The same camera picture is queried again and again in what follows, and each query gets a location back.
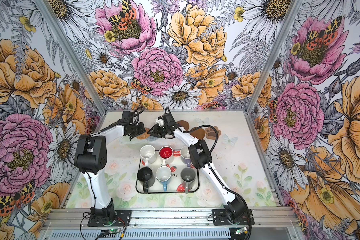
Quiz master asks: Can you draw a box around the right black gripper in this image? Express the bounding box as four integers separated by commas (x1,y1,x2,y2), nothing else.
147,122,170,138

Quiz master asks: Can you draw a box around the plain wooden round coaster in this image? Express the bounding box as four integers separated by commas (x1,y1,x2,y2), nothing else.
190,128,206,140

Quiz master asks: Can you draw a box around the paw shaped wooden coaster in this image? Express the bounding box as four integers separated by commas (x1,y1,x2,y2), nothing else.
205,126,222,140

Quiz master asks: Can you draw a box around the grey woven round coaster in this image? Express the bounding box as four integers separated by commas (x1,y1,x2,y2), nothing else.
147,136,165,142

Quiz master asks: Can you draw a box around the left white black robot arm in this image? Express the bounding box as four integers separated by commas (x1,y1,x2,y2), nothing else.
74,107,146,227

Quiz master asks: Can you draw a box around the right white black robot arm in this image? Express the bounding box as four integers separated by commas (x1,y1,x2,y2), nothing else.
148,108,250,225

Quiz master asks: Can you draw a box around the scratched dark wooden round coaster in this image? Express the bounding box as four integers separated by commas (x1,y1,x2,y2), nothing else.
177,120,190,131

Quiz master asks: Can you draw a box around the red inside white mug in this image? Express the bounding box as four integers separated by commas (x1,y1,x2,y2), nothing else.
159,146,174,166

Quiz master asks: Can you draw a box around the lavender mug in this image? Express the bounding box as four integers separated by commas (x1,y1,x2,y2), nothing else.
180,146,192,167

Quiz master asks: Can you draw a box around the strawberry print serving tray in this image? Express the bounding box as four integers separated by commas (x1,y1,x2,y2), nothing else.
135,150,200,195

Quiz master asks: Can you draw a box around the black mug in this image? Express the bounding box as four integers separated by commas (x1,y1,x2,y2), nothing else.
137,167,156,194

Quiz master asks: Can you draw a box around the grey mug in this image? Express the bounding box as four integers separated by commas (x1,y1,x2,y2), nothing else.
181,167,197,194

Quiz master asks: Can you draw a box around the blue handled white mug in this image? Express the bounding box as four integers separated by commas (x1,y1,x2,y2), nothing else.
156,166,172,192

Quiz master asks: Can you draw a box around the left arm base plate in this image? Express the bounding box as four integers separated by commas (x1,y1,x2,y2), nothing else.
87,210,132,227

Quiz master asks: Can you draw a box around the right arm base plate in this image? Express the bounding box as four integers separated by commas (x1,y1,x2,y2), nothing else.
207,209,255,226

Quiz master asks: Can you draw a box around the aluminium front rail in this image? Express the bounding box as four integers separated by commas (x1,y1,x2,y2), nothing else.
43,207,298,230

